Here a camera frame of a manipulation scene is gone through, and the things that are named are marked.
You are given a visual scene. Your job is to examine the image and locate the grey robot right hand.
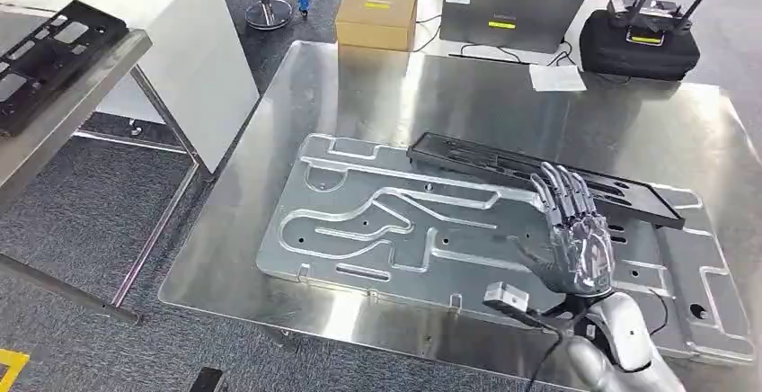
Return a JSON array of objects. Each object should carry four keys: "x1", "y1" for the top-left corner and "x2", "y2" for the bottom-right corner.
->
[{"x1": 515, "y1": 161, "x2": 617, "y2": 298}]

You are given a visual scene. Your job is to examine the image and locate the black plastic plate frame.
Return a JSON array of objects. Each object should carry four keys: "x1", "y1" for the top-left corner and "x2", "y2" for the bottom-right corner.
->
[
  {"x1": 0, "y1": 0, "x2": 130, "y2": 138},
  {"x1": 406, "y1": 131, "x2": 687, "y2": 231}
]

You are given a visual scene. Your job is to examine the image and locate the white paper sheet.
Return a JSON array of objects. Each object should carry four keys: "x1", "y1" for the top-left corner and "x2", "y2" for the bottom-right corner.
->
[{"x1": 528, "y1": 64, "x2": 589, "y2": 94}]

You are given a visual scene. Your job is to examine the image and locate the black carry bag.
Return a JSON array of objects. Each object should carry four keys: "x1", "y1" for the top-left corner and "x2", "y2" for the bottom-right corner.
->
[{"x1": 579, "y1": 9, "x2": 702, "y2": 83}]

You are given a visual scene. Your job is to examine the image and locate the machined aluminium jig plate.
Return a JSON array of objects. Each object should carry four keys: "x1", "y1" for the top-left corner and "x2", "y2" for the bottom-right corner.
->
[{"x1": 255, "y1": 133, "x2": 758, "y2": 367}]

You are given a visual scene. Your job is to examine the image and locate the black controller with antennas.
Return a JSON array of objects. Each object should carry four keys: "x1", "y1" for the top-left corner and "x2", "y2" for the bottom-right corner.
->
[{"x1": 607, "y1": 0, "x2": 718, "y2": 48}]

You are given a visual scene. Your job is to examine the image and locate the grey laptop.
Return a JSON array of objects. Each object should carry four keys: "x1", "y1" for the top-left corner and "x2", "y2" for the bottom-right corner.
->
[{"x1": 439, "y1": 0, "x2": 589, "y2": 56}]

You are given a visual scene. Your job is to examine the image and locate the brown cardboard box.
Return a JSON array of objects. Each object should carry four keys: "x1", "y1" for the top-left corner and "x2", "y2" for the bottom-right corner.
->
[{"x1": 334, "y1": 0, "x2": 419, "y2": 53}]

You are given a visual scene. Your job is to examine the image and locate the steel side table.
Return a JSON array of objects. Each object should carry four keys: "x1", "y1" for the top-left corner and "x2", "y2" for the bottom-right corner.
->
[{"x1": 0, "y1": 4, "x2": 216, "y2": 326}]

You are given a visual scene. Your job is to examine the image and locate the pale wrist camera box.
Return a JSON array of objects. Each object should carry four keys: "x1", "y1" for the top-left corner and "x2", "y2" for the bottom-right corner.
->
[{"x1": 483, "y1": 281, "x2": 530, "y2": 315}]

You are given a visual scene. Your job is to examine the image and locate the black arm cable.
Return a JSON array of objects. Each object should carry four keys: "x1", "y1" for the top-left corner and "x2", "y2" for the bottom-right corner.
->
[{"x1": 522, "y1": 310, "x2": 568, "y2": 392}]

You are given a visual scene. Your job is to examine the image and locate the black laptop cable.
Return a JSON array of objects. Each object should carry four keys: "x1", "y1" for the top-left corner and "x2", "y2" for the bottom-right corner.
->
[{"x1": 447, "y1": 42, "x2": 576, "y2": 69}]

